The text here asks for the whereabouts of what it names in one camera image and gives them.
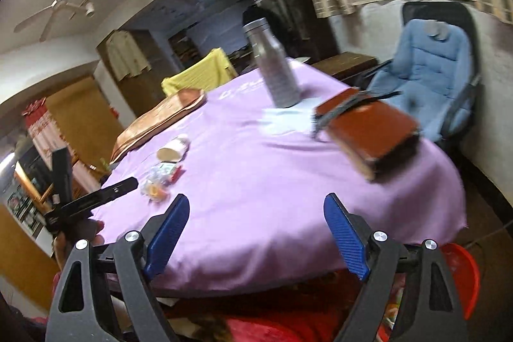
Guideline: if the white cable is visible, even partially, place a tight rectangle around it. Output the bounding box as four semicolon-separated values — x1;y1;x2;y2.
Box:
465;221;513;246

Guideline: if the crumpled plastic wrapper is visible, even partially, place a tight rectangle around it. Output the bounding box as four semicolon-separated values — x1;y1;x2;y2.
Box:
138;176;171;203

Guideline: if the beige hanging jacket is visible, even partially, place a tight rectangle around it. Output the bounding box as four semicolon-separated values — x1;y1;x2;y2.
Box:
106;31;153;80

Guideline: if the brown wardrobe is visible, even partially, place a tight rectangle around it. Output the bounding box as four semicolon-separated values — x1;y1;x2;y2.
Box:
96;29;177;118

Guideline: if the blue padded office chair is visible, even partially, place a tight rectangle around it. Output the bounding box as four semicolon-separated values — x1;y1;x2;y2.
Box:
361;1;484;150

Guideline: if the paper cup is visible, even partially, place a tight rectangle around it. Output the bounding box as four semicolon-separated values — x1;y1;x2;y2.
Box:
156;134;191;162

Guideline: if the brown leather book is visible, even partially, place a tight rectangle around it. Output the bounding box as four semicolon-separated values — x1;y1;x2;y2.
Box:
310;88;421;182

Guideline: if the red patterned cloth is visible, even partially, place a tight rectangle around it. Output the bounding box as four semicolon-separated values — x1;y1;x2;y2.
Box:
164;270;365;342

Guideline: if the person's left hand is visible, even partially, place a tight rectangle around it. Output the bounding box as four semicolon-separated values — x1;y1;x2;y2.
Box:
52;220;105;266

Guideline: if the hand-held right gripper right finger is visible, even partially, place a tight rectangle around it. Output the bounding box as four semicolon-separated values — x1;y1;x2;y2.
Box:
323;193;469;342

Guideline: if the brown wooden side table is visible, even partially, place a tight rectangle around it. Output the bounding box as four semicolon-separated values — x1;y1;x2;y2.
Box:
310;53;379;86

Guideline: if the wooden shelf unit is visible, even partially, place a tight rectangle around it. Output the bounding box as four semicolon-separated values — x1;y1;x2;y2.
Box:
0;150;55;246

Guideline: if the red plastic basket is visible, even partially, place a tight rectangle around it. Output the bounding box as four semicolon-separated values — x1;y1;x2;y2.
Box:
377;244;482;342

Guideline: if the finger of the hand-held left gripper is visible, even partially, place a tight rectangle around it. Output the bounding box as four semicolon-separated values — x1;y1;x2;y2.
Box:
88;177;139;207

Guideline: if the white crumpled wrapper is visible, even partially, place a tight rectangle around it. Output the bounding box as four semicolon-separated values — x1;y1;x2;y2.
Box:
148;163;174;179

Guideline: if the pink printed door curtain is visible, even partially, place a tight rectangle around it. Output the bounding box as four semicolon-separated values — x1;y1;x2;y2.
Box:
22;97;101;195

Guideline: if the brown pillow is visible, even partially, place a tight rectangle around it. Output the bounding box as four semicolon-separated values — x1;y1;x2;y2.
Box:
109;88;208;165

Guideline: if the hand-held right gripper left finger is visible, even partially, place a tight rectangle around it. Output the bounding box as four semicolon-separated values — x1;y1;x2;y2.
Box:
45;194;191;342

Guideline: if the silver metal bottle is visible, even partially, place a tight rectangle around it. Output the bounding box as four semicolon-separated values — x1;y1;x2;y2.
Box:
242;17;302;108

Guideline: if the yellow draped cloth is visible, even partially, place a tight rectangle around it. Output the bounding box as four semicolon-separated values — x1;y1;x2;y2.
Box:
161;47;238;96

